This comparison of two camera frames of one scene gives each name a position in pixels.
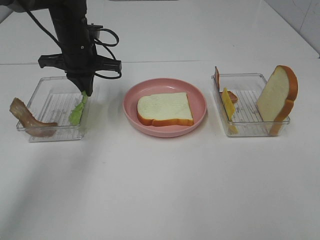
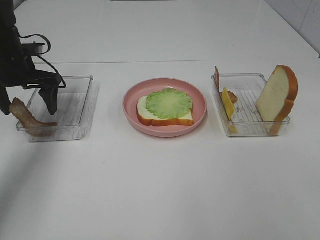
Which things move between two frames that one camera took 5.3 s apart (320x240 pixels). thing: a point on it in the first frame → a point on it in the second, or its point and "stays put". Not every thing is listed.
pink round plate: x=197 y=100 stays put
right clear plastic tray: x=237 y=95 stays put
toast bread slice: x=276 y=101 stays put
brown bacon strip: x=32 y=126 stays put
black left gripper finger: x=78 y=81 → x=5 y=100
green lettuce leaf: x=75 y=115 → x=169 y=103
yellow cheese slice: x=229 y=110 stays put
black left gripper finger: x=89 y=82 → x=50 y=96
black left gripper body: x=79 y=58 → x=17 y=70
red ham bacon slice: x=233 y=97 stays put
